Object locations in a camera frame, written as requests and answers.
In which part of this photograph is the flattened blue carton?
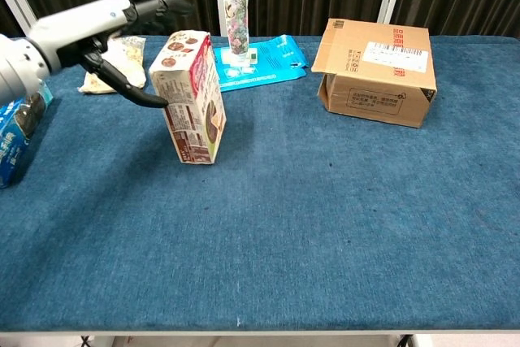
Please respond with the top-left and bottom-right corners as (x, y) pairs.
(213, 33), (310, 93)

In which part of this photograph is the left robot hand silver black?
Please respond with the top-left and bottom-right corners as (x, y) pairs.
(28, 0), (197, 109)

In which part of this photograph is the blue table cloth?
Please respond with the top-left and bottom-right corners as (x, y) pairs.
(0, 33), (520, 332)

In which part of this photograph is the brown cardboard shipping box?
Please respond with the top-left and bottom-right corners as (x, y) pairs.
(310, 17), (438, 129)

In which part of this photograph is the clear snack bag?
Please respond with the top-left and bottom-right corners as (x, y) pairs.
(76, 35), (147, 94)

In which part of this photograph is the floral print tube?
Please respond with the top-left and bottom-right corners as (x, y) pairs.
(216, 0), (252, 58)

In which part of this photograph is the blue cookie package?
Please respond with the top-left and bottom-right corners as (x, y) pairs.
(0, 82), (54, 189)

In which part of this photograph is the red cream wafer box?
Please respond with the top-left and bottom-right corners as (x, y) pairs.
(148, 29), (228, 166)

